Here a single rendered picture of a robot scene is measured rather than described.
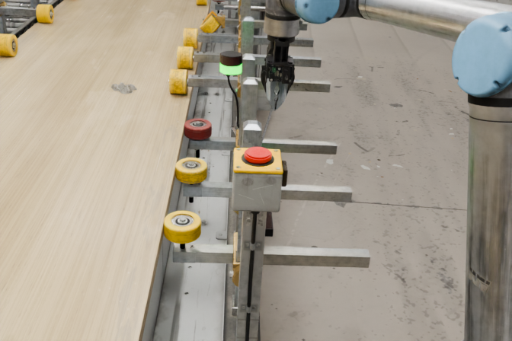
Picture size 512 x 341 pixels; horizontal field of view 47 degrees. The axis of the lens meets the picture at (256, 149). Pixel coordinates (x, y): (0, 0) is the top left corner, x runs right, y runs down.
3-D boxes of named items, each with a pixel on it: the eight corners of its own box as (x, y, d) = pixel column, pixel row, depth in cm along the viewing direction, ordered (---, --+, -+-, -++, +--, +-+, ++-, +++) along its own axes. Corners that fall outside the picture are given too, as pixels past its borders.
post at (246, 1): (245, 100, 245) (251, -15, 223) (245, 104, 242) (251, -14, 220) (237, 100, 245) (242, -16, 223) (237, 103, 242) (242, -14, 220)
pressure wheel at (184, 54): (193, 42, 211) (191, 58, 207) (193, 56, 218) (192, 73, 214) (176, 41, 211) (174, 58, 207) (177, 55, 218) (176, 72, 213)
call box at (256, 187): (276, 192, 91) (280, 148, 88) (279, 217, 85) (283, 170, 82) (232, 190, 91) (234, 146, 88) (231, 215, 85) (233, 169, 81)
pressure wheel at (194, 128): (211, 151, 178) (212, 117, 173) (210, 164, 171) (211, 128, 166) (185, 150, 178) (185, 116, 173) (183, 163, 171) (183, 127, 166)
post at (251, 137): (249, 310, 134) (261, 119, 112) (249, 320, 131) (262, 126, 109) (234, 309, 134) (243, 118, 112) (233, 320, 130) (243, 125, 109)
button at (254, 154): (270, 156, 87) (271, 146, 86) (271, 169, 83) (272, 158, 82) (244, 155, 87) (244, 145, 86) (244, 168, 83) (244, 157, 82)
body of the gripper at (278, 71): (264, 85, 149) (267, 39, 144) (263, 74, 157) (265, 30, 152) (293, 86, 150) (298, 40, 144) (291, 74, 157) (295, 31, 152)
